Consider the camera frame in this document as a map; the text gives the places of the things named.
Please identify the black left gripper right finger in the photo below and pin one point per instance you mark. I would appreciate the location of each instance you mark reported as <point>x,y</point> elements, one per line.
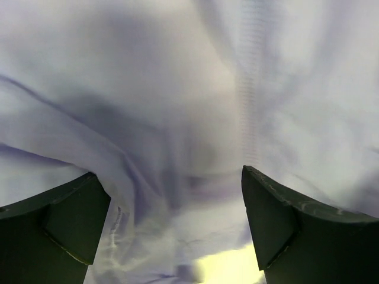
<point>298,239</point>

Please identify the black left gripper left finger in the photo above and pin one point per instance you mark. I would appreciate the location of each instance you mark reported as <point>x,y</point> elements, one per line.
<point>52,238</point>

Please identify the lavender zip-up hooded jacket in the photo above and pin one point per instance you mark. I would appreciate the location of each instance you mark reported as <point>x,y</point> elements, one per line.
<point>166,101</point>

